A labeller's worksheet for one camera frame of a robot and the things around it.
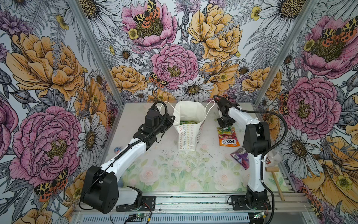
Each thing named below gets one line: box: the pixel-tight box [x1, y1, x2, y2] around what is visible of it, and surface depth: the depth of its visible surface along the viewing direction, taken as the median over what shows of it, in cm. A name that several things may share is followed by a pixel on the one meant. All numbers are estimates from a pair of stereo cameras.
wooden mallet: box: [265, 166, 286, 202], surface depth 86 cm
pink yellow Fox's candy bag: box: [216, 126, 241, 147], surface depth 99 cm
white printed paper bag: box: [160, 100, 216, 152], surface depth 88 cm
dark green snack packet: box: [216, 126, 233, 135], surface depth 101 cm
